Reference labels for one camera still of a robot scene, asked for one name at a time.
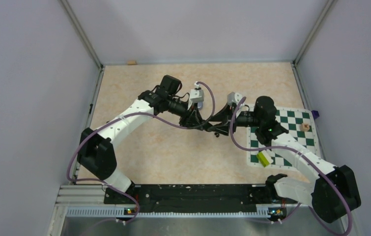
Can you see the purple object beside table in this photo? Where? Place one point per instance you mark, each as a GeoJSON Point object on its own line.
{"type": "Point", "coordinates": [315, 114]}

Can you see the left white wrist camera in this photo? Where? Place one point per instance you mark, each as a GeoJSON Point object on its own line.
{"type": "Point", "coordinates": [196, 96]}

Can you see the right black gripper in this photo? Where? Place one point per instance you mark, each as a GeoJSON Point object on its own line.
{"type": "Point", "coordinates": [224, 116]}

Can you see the lime green white brick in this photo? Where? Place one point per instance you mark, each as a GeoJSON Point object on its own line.
{"type": "Point", "coordinates": [263, 158]}

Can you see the wooden letter cube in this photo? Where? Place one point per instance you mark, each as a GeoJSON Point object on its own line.
{"type": "Point", "coordinates": [305, 127]}

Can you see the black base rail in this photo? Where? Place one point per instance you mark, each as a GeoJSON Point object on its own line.
{"type": "Point", "coordinates": [193, 198]}

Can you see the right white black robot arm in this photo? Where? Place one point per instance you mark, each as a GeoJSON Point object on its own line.
{"type": "Point", "coordinates": [331, 191]}

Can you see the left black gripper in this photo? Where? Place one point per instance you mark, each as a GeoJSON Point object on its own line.
{"type": "Point", "coordinates": [192, 119]}

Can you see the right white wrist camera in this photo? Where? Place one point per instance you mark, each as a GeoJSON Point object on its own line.
{"type": "Point", "coordinates": [233, 100]}

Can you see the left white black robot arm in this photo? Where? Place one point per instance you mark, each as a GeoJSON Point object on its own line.
{"type": "Point", "coordinates": [96, 152]}

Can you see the small wooden block at wall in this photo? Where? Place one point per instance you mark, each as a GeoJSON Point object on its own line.
{"type": "Point", "coordinates": [131, 62]}

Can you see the green white chessboard mat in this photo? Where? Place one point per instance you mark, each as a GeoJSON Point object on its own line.
{"type": "Point", "coordinates": [292, 120]}

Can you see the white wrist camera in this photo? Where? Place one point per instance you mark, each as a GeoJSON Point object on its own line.
{"type": "Point", "coordinates": [233, 100]}
{"type": "Point", "coordinates": [196, 96]}

